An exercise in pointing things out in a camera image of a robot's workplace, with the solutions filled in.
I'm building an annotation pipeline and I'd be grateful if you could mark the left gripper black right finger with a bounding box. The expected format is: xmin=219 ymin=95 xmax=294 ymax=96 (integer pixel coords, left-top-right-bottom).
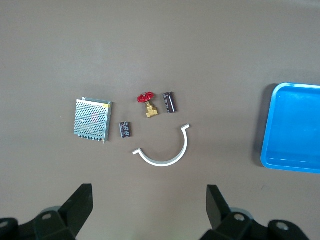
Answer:
xmin=199 ymin=184 xmax=311 ymax=240

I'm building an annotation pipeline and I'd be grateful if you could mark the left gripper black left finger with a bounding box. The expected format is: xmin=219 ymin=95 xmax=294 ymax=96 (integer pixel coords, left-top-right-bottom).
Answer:
xmin=0 ymin=183 xmax=94 ymax=240

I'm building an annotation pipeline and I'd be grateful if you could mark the short dark brown capacitor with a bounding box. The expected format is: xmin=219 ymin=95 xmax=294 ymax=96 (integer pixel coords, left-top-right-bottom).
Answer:
xmin=118 ymin=120 xmax=133 ymax=139

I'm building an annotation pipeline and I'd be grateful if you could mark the long dark brown capacitor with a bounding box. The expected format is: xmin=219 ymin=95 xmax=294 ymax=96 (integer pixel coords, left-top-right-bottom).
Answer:
xmin=162 ymin=91 xmax=179 ymax=115

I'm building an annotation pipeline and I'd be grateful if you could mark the white curved plastic clamp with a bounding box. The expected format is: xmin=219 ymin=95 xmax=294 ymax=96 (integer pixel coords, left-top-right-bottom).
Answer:
xmin=132 ymin=123 xmax=191 ymax=168

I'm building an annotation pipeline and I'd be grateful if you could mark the perforated metal power supply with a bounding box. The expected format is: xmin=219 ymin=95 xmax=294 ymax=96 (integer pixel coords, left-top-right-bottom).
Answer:
xmin=73 ymin=96 xmax=113 ymax=144

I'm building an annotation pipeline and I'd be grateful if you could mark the blue plastic tray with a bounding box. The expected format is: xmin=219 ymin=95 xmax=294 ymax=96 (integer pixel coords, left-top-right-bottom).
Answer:
xmin=260 ymin=82 xmax=320 ymax=175

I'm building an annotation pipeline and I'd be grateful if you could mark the brass valve red handwheel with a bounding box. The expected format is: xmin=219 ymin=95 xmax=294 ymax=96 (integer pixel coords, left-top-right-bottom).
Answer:
xmin=136 ymin=91 xmax=160 ymax=118

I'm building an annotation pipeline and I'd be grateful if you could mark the brown table mat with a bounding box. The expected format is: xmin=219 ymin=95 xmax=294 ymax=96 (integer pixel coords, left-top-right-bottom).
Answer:
xmin=0 ymin=0 xmax=320 ymax=240

